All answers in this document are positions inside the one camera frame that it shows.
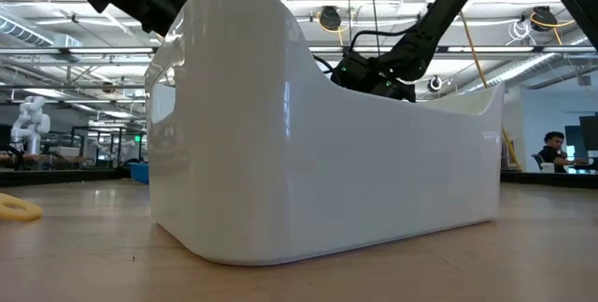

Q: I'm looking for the light blue measuring cup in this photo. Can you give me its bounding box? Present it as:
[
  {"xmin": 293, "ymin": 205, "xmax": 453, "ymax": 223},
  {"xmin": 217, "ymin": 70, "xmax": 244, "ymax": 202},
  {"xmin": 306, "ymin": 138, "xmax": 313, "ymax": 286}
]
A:
[{"xmin": 128, "ymin": 161, "xmax": 151, "ymax": 185}]

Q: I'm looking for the yellow measuring cup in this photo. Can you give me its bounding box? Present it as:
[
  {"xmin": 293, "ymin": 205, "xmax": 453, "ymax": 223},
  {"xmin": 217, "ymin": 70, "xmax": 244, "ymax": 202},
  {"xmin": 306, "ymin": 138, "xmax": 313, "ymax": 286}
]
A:
[{"xmin": 0, "ymin": 192, "xmax": 45, "ymax": 223}]

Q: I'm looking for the white plastic basket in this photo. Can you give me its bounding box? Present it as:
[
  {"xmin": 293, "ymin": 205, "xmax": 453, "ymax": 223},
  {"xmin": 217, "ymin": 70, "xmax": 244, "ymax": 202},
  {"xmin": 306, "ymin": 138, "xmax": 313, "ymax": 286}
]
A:
[{"xmin": 143, "ymin": 0, "xmax": 506, "ymax": 266}]

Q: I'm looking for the person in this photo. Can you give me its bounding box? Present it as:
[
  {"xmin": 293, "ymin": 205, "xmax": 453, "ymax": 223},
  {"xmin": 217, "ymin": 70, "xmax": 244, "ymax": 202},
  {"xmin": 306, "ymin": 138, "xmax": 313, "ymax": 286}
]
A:
[{"xmin": 535, "ymin": 130, "xmax": 588, "ymax": 174}]

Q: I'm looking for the dark monitor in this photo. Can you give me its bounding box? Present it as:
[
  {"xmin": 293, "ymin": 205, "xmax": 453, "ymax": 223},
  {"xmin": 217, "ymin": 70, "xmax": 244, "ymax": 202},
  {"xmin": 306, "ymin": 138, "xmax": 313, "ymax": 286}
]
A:
[{"xmin": 577, "ymin": 114, "xmax": 598, "ymax": 152}]

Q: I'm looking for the long black cable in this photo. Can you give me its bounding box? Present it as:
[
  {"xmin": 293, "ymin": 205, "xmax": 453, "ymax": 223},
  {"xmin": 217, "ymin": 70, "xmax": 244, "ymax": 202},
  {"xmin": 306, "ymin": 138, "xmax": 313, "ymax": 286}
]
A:
[{"xmin": 367, "ymin": 0, "xmax": 382, "ymax": 44}]

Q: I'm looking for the long yellow cable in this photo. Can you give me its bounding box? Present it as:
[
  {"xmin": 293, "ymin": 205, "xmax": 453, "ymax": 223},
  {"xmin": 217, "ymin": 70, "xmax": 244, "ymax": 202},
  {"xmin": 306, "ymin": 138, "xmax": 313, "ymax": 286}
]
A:
[{"xmin": 459, "ymin": 9, "xmax": 524, "ymax": 173}]

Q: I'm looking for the silver ventilation duct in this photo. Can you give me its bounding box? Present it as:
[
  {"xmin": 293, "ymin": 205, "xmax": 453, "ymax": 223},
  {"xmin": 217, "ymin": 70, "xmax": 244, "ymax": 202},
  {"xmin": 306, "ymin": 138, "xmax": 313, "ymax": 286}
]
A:
[{"xmin": 0, "ymin": 11, "xmax": 83, "ymax": 51}]

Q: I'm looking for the white cable coil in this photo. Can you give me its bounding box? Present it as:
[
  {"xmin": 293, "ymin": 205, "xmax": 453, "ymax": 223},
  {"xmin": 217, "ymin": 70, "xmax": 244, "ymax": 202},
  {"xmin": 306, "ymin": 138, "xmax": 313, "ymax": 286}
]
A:
[{"xmin": 507, "ymin": 20, "xmax": 533, "ymax": 44}]

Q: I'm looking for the black aluminium table frame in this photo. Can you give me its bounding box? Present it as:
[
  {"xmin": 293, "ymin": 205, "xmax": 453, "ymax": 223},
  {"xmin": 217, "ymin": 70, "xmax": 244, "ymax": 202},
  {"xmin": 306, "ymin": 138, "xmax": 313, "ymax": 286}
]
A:
[{"xmin": 0, "ymin": 167, "xmax": 598, "ymax": 189}]

